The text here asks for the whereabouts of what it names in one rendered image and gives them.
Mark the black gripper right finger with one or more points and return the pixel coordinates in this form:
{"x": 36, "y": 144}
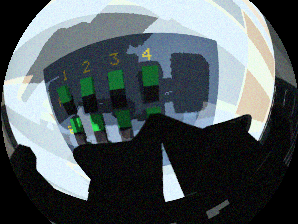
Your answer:
{"x": 189, "y": 148}

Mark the grey switch panel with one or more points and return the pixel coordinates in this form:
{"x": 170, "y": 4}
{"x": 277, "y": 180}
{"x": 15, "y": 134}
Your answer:
{"x": 104, "y": 92}

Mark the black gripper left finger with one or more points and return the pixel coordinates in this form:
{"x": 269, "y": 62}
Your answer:
{"x": 138, "y": 157}

